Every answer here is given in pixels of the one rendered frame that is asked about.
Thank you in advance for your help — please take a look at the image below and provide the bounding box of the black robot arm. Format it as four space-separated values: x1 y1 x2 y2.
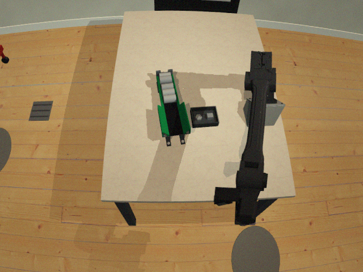
214 51 277 224

